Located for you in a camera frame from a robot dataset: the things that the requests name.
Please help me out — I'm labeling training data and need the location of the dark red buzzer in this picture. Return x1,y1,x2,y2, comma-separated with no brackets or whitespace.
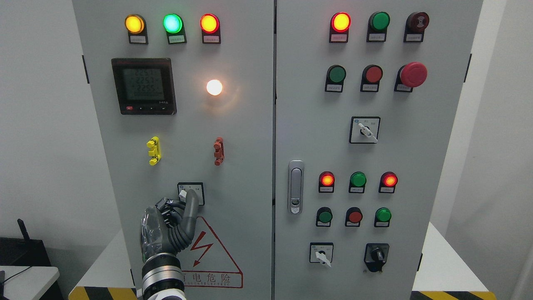
403,12,430,43

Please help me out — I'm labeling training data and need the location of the red push button upper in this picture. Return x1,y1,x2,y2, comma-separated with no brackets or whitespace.
360,64,383,93

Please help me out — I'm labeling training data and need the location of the red high voltage warning sign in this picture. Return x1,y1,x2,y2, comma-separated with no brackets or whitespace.
177,216,244,289

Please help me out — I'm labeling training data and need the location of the red terminal clip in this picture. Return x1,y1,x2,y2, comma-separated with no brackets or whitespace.
213,137,225,166

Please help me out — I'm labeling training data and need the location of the black device with antenna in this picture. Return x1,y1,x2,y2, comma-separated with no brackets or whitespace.
0,219,52,267

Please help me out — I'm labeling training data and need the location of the red push button lower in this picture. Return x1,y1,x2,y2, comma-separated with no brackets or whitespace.
344,207,363,227

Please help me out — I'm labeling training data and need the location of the black rotary knob switch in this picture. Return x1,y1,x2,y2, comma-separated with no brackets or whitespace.
364,243,390,272

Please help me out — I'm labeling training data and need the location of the small white side table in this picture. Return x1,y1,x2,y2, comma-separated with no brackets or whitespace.
0,266,60,300

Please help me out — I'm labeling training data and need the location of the silver cabinet door handle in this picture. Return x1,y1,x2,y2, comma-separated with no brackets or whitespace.
287,160,304,214

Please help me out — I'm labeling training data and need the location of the red lit indicator light left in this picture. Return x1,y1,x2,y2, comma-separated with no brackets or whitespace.
200,13,221,44

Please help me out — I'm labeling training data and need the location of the red lit indicator lower left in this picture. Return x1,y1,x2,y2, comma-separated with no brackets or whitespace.
318,171,335,193

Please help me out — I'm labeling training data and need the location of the green indicator light top right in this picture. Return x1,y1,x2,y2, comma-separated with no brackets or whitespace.
366,11,391,43

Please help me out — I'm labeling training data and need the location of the red lit indicator top right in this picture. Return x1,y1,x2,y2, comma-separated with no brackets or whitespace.
328,12,351,43

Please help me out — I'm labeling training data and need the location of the green push button lower left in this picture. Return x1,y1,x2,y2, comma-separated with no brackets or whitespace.
316,207,333,227

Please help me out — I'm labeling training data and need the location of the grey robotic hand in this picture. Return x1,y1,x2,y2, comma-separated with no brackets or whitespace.
139,189,199,262

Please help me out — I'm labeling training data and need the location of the green push button lower right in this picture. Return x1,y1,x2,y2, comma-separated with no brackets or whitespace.
374,207,392,228

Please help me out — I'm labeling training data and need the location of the red emergency stop button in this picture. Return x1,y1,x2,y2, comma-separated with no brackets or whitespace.
394,62,428,93

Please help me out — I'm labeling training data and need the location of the green indicator light lower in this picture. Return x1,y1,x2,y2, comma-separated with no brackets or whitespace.
348,171,367,193

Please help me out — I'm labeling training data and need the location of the white rotary selector switch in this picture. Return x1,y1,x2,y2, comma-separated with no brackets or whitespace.
309,242,334,268
349,116,381,144
177,182,205,206

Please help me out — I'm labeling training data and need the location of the black digital power meter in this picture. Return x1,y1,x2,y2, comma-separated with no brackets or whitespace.
112,57,177,115

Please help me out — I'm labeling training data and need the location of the yellow indicator light top left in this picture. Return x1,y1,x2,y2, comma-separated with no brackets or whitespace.
125,14,148,45

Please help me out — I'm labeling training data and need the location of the red lit indicator lower right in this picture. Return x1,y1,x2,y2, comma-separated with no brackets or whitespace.
379,171,398,193

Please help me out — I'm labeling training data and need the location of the grey electrical control cabinet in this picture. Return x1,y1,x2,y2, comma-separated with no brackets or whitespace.
73,0,482,300

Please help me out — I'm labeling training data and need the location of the green lit indicator light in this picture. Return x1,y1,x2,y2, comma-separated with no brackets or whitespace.
162,13,187,45

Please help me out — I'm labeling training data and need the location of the small clear lamp bulb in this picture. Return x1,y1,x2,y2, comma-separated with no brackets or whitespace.
206,79,223,96

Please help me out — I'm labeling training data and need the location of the green push button upper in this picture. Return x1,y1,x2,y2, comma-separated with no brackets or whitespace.
325,65,346,93

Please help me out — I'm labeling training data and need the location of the yellow terminal clip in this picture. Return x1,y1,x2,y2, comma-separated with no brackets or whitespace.
146,136,162,166

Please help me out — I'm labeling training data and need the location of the white table with hazard stripe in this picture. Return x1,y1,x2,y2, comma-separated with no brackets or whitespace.
68,224,496,300

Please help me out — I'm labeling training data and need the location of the red push button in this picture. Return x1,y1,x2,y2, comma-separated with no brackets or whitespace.
344,207,363,227
360,64,383,93

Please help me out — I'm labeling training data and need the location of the green push button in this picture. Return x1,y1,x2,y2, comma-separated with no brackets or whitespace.
374,207,392,228
325,65,346,93
316,207,333,227

